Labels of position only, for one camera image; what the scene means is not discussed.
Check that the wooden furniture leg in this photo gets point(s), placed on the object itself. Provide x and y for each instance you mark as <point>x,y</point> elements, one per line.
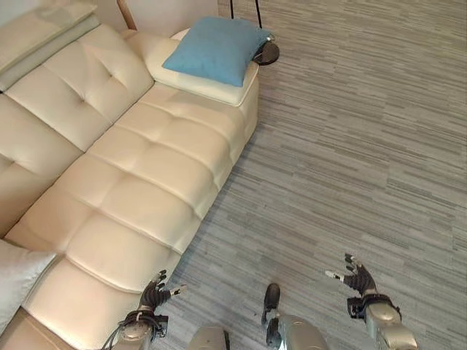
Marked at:
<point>127,14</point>

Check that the cream leather sofa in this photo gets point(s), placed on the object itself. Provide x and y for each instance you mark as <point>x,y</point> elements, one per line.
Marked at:
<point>127,156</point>

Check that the pale green headrest cushion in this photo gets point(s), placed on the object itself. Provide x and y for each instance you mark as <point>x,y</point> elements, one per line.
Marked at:
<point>40,31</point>

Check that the white satin cushion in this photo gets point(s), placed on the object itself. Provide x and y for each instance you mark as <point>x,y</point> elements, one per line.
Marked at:
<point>18,277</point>

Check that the black floor lamp base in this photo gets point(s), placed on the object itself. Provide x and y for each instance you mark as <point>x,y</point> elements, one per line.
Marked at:
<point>267,53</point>

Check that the black floor lamp pole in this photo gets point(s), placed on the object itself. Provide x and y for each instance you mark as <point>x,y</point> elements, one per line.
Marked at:
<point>259,12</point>

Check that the blue square cushion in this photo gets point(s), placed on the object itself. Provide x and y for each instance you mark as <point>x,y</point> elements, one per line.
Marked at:
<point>215,51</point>

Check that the robot silver left leg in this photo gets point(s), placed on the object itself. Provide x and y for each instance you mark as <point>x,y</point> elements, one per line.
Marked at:
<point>209,339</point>

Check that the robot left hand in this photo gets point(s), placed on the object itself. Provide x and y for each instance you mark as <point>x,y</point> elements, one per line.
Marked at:
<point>155,291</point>

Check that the robot dark right foot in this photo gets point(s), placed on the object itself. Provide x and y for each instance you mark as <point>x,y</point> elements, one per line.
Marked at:
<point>271,297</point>

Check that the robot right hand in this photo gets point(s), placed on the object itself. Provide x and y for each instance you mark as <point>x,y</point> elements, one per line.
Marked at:
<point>359,277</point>

